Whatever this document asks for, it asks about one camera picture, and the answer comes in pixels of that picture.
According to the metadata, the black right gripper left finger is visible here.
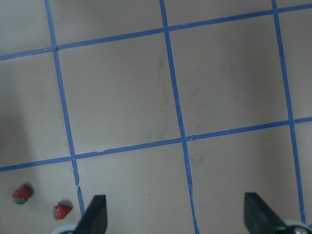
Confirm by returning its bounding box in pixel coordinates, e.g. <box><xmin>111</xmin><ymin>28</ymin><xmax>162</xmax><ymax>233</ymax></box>
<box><xmin>73</xmin><ymin>195</ymin><xmax>108</xmax><ymax>234</ymax></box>

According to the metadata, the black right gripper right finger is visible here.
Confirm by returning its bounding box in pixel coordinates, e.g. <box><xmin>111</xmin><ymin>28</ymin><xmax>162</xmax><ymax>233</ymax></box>
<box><xmin>244</xmin><ymin>192</ymin><xmax>312</xmax><ymax>234</ymax></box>

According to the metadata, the red strawberry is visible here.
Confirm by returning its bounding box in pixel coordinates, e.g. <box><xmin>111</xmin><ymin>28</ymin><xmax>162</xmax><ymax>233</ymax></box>
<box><xmin>12</xmin><ymin>184</ymin><xmax>33</xmax><ymax>205</ymax></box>
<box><xmin>53</xmin><ymin>202</ymin><xmax>73</xmax><ymax>220</ymax></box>

